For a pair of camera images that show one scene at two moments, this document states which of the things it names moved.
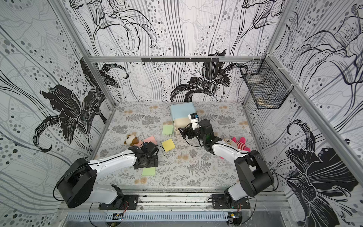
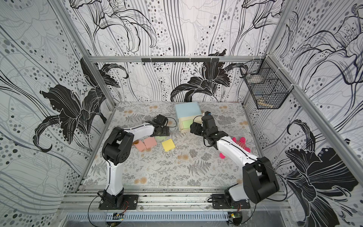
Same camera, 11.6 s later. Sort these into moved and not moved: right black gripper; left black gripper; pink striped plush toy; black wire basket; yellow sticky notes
Moved: right black gripper; left black gripper
Not moved: black wire basket; pink striped plush toy; yellow sticky notes
